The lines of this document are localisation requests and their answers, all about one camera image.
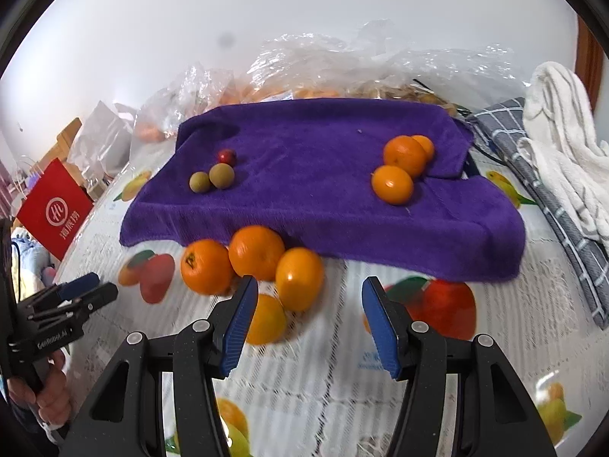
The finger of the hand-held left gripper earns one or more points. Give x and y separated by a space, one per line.
97 296
81 284

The brown longan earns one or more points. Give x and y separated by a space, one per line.
221 175
200 182

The white plastic bag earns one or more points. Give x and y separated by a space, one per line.
102 138

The orange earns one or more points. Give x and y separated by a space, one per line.
392 184
257 252
425 146
404 156
269 319
299 278
207 266

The red paper bag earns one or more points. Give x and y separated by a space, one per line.
54 212

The fruit-print tablecloth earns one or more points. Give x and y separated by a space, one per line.
309 381

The purple towel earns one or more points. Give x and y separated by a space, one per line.
309 190

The grey checked cloth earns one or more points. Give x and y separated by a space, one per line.
561 209

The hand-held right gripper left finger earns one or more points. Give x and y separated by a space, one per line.
240 323

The person's left hand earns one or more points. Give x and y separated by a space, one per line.
54 390

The clear bag of orange fruit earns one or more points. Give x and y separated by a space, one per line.
295 66

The small red fruit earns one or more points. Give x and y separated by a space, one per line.
227 156

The white striped towel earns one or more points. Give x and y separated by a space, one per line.
566 128

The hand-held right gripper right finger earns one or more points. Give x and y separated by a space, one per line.
380 328

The brown wooden door frame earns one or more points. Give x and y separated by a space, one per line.
590 57

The crumpled clear plastic bag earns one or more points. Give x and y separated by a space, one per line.
428 71

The clear bag of small oranges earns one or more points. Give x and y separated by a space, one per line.
181 104

